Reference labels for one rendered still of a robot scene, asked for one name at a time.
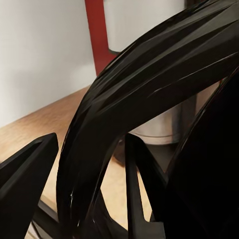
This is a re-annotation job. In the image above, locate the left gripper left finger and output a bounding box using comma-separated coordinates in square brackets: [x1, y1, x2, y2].
[0, 132, 59, 239]

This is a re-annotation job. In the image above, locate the electric kettle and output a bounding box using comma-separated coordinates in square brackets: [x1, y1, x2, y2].
[56, 0, 239, 239]

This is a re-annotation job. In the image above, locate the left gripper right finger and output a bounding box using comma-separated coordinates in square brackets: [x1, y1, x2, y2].
[124, 133, 209, 239]

